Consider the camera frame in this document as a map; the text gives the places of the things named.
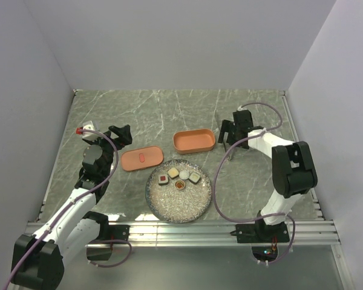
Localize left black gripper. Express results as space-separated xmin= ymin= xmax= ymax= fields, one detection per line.
xmin=87 ymin=124 xmax=131 ymax=177

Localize metal tongs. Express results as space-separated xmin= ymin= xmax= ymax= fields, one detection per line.
xmin=223 ymin=141 xmax=238 ymax=161

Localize orange lunch box base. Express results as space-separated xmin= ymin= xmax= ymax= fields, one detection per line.
xmin=173 ymin=129 xmax=216 ymax=155

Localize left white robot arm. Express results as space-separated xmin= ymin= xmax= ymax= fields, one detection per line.
xmin=4 ymin=121 xmax=132 ymax=289

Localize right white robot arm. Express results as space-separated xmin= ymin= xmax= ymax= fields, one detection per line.
xmin=218 ymin=110 xmax=318 ymax=242

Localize orange lunch box lid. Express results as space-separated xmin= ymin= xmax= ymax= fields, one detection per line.
xmin=120 ymin=146 xmax=164 ymax=172

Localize red topped sushi piece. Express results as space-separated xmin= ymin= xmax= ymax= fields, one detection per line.
xmin=158 ymin=175 xmax=169 ymax=185

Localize cream topped sushi piece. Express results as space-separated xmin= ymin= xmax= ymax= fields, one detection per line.
xmin=167 ymin=167 xmax=179 ymax=179

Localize white round sushi piece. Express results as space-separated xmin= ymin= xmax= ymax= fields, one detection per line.
xmin=179 ymin=170 xmax=190 ymax=180

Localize orange topped sushi cup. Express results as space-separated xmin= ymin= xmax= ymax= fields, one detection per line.
xmin=174 ymin=180 xmax=186 ymax=190

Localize speckled round plate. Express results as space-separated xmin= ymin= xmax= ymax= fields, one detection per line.
xmin=145 ymin=159 xmax=212 ymax=224

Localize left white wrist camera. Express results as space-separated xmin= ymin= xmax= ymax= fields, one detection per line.
xmin=76 ymin=121 xmax=99 ymax=141

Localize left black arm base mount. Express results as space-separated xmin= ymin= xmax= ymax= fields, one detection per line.
xmin=106 ymin=224 xmax=130 ymax=241

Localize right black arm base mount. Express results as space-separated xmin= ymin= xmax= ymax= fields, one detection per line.
xmin=230 ymin=222 xmax=290 ymax=243

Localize aluminium front rail frame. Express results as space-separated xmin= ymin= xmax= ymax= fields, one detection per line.
xmin=25 ymin=220 xmax=341 ymax=247

